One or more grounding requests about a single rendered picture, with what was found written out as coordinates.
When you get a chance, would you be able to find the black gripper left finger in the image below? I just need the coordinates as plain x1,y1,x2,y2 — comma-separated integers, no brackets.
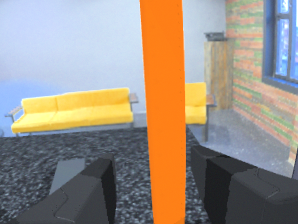
7,153,117,224

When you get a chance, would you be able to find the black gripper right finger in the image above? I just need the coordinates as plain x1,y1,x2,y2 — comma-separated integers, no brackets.
190,145,298,224

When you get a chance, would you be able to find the orange handle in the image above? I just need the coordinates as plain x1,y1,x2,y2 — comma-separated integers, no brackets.
140,0,186,224

